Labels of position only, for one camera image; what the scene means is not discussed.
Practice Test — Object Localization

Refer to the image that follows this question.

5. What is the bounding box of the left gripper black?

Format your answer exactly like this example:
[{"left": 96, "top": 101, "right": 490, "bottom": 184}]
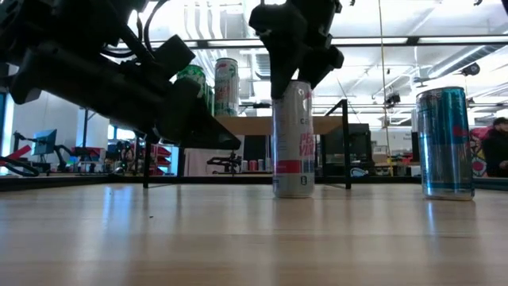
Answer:
[{"left": 10, "top": 33, "right": 243, "bottom": 151}]

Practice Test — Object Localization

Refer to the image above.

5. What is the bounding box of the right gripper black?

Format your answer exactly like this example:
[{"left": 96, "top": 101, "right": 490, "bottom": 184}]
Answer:
[{"left": 248, "top": 0, "right": 346, "bottom": 101}]

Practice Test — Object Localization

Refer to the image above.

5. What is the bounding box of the green Sprite can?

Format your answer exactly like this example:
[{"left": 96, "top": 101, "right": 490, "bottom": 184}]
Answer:
[
  {"left": 205, "top": 83, "right": 216, "bottom": 117},
  {"left": 175, "top": 64, "right": 211, "bottom": 117}
]

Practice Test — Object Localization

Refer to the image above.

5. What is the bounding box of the white Celsius Beach Vibe can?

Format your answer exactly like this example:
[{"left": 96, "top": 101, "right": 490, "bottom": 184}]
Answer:
[{"left": 214, "top": 57, "right": 240, "bottom": 118}]

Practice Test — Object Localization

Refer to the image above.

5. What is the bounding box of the white Celsius Peach Vibe can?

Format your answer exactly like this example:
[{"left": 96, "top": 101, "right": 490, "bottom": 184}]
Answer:
[{"left": 271, "top": 80, "right": 316, "bottom": 199}]

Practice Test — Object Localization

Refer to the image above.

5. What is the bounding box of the blue silver Red Bull can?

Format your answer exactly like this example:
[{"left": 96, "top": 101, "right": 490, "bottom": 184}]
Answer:
[{"left": 415, "top": 86, "right": 476, "bottom": 202}]

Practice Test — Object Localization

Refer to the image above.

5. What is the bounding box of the background monitor on arm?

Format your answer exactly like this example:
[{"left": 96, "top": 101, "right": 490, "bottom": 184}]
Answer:
[{"left": 11, "top": 128, "right": 59, "bottom": 164}]

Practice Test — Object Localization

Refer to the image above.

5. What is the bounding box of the wooden shelf with black legs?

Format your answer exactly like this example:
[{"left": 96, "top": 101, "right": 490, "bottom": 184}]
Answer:
[{"left": 141, "top": 99, "right": 353, "bottom": 191}]

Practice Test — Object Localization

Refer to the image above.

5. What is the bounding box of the red storage bins rack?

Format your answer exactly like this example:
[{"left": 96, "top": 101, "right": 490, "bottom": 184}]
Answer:
[{"left": 149, "top": 144, "right": 172, "bottom": 176}]

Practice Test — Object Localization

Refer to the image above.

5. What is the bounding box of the black cabinet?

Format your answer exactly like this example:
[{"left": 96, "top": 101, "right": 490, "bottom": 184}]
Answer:
[{"left": 320, "top": 122, "right": 375, "bottom": 178}]

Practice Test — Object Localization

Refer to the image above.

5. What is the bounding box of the black round ceiling speaker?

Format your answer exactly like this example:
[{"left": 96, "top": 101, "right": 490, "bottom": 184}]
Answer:
[{"left": 461, "top": 62, "right": 482, "bottom": 78}]

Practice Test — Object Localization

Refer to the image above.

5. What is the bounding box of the colourful graffiti panel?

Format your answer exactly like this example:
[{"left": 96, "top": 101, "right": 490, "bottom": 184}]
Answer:
[{"left": 469, "top": 126, "right": 487, "bottom": 179}]

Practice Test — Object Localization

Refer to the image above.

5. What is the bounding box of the person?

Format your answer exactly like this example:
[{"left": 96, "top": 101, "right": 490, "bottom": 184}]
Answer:
[{"left": 481, "top": 116, "right": 508, "bottom": 179}]

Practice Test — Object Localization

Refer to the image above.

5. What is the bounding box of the black aluminium rig frame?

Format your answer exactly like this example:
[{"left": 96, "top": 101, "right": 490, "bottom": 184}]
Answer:
[{"left": 0, "top": 35, "right": 508, "bottom": 192}]

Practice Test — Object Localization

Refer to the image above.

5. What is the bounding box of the black cable bundle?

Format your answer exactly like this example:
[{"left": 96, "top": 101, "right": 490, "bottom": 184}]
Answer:
[{"left": 0, "top": 156, "right": 40, "bottom": 178}]

